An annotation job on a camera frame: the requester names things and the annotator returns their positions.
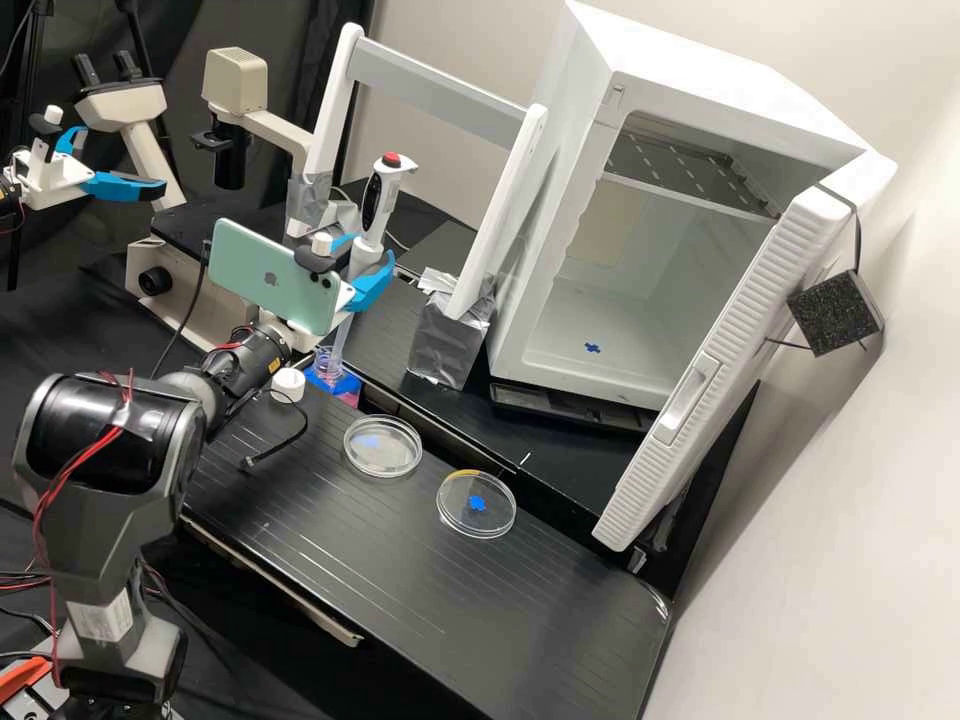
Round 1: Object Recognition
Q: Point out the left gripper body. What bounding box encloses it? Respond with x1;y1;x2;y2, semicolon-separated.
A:
11;145;96;212

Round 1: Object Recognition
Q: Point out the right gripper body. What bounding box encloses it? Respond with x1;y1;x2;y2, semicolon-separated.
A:
254;303;322;354

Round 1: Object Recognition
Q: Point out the pipette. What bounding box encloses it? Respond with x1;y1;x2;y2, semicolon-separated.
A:
328;152;418;373

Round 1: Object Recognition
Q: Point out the white pipette stand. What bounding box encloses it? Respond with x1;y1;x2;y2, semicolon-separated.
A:
284;22;553;391

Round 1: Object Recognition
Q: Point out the left phone holder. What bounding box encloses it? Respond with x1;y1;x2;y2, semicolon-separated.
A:
28;104;67;168

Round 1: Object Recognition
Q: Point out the small bottle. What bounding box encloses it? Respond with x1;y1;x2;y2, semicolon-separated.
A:
314;344;351;382

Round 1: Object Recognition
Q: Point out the cream microscope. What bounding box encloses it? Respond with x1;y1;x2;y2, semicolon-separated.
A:
72;46;335;354

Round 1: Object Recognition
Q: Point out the petri dish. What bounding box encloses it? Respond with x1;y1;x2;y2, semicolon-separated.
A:
342;413;424;480

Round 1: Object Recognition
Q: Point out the petri dish lid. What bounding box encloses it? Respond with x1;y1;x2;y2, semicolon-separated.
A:
435;467;517;540

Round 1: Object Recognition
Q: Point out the black platform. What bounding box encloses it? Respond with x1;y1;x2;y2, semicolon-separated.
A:
178;380;674;720
335;275;763;601

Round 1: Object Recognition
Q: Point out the incubator door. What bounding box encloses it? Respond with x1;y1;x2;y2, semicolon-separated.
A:
590;161;888;554

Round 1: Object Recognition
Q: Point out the white incubator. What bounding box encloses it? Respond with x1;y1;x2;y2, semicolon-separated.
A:
482;0;900;435

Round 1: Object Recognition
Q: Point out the right wrist camera phone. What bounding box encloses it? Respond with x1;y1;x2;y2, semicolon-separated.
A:
202;217;358;337

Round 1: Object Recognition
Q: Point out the black cable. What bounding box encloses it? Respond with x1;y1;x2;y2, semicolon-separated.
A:
238;403;310;474
149;238;211;380

